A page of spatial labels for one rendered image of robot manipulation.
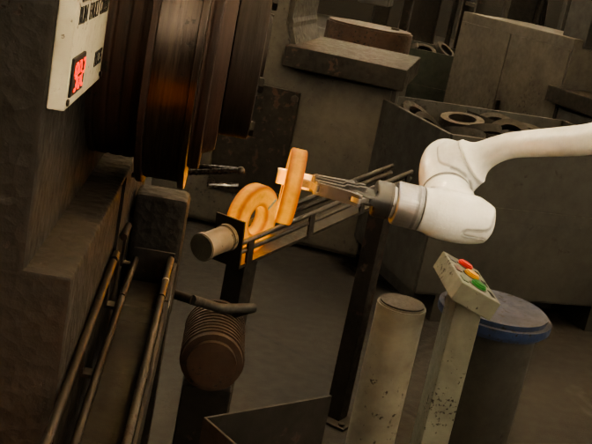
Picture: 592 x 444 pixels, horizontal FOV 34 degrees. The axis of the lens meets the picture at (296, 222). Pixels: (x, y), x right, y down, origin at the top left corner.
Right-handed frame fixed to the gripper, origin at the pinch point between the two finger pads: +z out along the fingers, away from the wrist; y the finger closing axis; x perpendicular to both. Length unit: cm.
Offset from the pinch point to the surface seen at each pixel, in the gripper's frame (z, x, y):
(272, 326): -15, -83, 132
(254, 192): 6.7, -7.3, 11.2
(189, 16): 23, 31, -56
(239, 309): 4.5, -28.9, -1.9
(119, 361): 23, -21, -55
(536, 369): -112, -78, 133
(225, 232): 10.7, -15.4, 4.9
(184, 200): 19.8, -5.6, -14.0
